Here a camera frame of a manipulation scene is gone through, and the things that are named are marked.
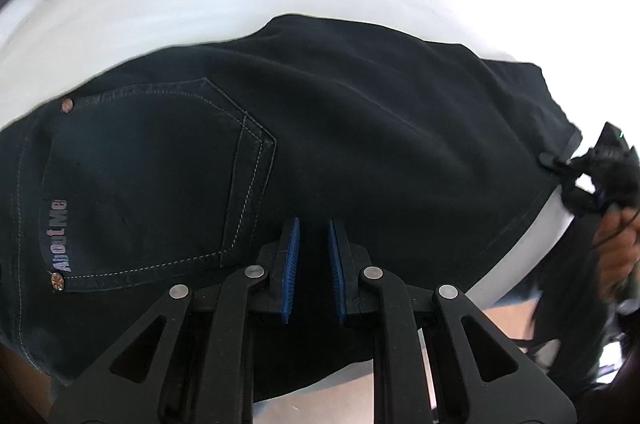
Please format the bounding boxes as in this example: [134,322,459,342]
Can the black pants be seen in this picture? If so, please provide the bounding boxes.
[0,13,583,402]

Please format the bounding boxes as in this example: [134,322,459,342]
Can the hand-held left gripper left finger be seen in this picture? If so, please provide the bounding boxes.
[47,217,301,424]

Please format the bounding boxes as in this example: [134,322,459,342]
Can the person's dark clothing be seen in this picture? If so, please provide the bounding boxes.
[527,217,628,397]

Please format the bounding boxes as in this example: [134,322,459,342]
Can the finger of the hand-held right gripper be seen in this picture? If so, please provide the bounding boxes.
[559,182,603,216]
[538,152,583,179]

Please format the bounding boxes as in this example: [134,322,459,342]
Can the person's right hand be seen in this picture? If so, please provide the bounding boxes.
[594,207,640,305]

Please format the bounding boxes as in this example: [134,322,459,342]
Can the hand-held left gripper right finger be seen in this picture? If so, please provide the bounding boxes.
[327,219,577,424]

